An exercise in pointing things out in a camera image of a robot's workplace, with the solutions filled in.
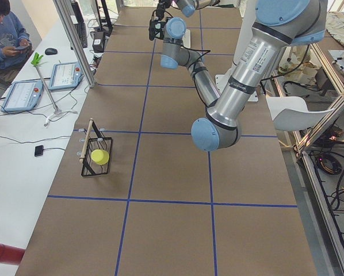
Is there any wooden rack handle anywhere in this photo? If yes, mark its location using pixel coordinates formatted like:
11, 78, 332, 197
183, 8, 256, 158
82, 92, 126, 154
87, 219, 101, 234
79, 118, 94, 163

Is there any red tube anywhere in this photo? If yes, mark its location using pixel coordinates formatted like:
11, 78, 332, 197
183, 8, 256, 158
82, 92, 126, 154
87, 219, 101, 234
0, 243, 25, 265

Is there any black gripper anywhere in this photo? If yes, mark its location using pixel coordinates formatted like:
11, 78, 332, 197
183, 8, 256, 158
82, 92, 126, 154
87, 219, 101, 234
148, 19, 167, 40

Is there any yellow cup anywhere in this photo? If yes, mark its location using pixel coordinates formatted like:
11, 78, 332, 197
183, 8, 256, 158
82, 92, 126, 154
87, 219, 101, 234
91, 149, 110, 166

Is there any black computer mouse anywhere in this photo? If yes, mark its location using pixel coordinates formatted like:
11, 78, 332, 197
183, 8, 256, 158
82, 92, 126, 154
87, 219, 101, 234
45, 48, 58, 55

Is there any aluminium frame post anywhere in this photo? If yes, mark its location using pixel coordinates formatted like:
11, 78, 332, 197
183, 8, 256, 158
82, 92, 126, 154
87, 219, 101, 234
53, 0, 96, 88

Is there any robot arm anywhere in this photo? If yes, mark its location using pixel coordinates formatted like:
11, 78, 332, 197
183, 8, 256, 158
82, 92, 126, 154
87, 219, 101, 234
191, 1, 327, 151
148, 1, 220, 108

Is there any white chair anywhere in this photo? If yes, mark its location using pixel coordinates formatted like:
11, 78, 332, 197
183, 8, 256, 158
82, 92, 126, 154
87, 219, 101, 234
266, 95, 335, 131

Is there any near teach pendant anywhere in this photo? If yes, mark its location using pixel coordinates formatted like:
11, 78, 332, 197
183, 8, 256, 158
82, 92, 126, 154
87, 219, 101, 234
1, 80, 43, 113

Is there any black keyboard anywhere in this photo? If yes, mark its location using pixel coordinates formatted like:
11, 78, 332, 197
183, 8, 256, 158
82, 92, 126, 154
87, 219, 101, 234
74, 22, 88, 48

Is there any black wire cup rack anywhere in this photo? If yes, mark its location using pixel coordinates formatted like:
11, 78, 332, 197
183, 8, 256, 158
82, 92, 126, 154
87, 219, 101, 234
79, 118, 113, 178

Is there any seated person blue sweater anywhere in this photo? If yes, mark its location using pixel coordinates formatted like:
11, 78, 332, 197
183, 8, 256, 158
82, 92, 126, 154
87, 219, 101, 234
0, 0, 33, 83

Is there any small black device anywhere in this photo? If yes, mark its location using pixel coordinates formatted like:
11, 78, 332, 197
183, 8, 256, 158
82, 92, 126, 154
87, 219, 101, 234
34, 145, 44, 157

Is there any green clamp metal rod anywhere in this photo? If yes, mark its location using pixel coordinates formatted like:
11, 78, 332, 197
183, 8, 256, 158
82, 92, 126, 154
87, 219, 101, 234
30, 52, 61, 115

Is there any far teach pendant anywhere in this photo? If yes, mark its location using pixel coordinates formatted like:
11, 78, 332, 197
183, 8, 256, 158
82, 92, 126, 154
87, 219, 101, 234
49, 62, 83, 91

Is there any teach pendant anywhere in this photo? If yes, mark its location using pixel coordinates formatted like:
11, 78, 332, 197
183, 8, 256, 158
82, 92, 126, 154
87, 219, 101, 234
49, 62, 83, 91
1, 80, 43, 113

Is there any black power adapter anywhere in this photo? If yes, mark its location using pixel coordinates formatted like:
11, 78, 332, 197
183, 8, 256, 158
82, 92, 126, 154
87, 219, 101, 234
92, 31, 105, 53

